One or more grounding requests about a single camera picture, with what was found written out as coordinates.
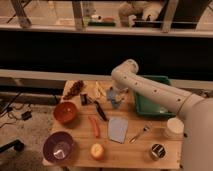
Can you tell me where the blue-grey gripper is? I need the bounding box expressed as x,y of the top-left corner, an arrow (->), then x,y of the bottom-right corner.
106,87 -> 128,109

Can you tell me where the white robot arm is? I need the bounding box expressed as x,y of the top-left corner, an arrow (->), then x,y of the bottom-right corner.
111,59 -> 213,171

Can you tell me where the blue sponge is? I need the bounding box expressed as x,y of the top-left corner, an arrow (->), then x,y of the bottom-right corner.
108,117 -> 128,143

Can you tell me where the white plastic cup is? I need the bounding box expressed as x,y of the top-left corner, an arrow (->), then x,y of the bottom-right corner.
164,118 -> 184,139

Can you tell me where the yellow banana toy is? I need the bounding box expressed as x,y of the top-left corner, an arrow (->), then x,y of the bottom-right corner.
86,81 -> 106,100

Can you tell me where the green plastic bin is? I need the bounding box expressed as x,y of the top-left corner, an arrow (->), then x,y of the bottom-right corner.
133,75 -> 175,119

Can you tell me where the small dark box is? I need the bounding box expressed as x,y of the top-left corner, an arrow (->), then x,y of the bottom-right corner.
80,94 -> 89,106

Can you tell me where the orange carrot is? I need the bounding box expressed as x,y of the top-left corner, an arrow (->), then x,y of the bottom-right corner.
88,116 -> 100,138

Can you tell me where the silver fork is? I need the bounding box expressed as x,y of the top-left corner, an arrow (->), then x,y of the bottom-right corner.
129,125 -> 150,143

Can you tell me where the orange bowl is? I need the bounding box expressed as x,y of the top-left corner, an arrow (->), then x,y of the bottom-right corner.
53,102 -> 77,124

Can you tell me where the yellow-red apple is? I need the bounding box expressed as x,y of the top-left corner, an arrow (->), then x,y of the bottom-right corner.
90,143 -> 104,160

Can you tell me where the metal can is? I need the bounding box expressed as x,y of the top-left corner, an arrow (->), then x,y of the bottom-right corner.
149,144 -> 166,161

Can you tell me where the purple bowl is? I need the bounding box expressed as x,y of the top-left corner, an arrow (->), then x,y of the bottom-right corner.
43,131 -> 74,163

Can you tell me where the green tray with food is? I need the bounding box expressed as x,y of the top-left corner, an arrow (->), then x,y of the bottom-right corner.
88,15 -> 116,27

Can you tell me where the white teddy bear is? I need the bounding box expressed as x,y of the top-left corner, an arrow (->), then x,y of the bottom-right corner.
118,0 -> 165,27

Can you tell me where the black power adapter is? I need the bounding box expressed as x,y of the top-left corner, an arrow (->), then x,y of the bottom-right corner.
21,111 -> 32,121

